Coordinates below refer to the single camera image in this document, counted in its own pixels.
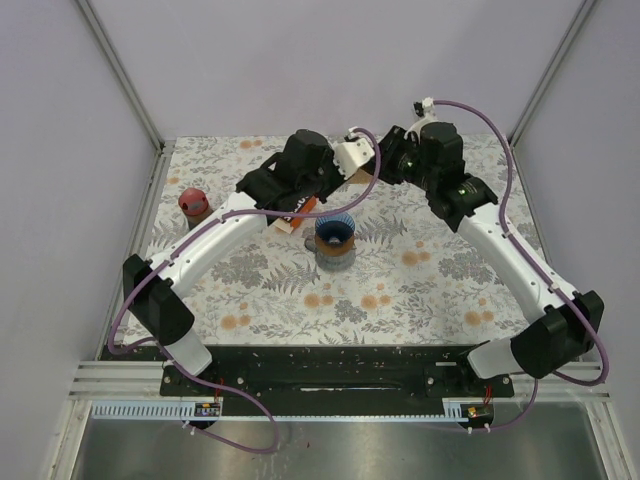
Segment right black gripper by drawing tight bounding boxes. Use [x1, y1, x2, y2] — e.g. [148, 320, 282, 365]
[362, 126, 437, 192]

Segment coffee filter paper box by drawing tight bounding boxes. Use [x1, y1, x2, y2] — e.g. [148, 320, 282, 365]
[270, 195, 319, 235]

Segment blue ribbed cone dripper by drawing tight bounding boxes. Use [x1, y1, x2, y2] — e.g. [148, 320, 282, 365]
[315, 213, 356, 235]

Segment round wooden dripper base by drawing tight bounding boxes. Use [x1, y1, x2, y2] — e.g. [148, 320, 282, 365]
[314, 231, 355, 257]

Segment grey glass coffee server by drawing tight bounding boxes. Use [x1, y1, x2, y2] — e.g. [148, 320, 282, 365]
[304, 236, 356, 273]

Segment brown paper coffee filter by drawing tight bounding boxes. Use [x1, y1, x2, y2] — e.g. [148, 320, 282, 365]
[348, 169, 373, 186]

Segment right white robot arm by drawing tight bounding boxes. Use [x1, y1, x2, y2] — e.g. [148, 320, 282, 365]
[379, 122, 604, 396]

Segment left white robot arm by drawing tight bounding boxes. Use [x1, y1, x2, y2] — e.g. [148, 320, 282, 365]
[121, 129, 373, 395]

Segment brown bottle red cap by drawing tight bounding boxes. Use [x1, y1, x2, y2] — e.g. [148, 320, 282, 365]
[178, 187, 213, 230]

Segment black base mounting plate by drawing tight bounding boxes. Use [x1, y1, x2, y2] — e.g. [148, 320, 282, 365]
[159, 345, 514, 419]

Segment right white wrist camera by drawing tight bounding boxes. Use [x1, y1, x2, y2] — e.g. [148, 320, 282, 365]
[405, 97, 437, 137]

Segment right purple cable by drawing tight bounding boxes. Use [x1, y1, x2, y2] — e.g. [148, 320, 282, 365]
[432, 98, 612, 432]

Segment purple cable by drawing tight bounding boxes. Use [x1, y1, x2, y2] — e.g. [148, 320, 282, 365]
[108, 127, 386, 455]
[432, 98, 612, 432]

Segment right aluminium frame post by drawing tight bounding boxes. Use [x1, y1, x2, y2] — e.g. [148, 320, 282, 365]
[507, 0, 600, 148]

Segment aluminium frame post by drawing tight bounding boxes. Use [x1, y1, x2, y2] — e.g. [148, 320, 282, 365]
[73, 0, 165, 152]
[507, 0, 600, 148]

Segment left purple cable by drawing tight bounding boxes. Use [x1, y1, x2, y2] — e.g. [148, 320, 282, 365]
[108, 127, 386, 455]

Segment left aluminium frame post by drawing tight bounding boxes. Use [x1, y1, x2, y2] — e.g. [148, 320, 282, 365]
[73, 0, 165, 152]

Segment white slotted cable duct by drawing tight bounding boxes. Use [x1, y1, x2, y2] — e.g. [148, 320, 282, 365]
[91, 400, 222, 422]

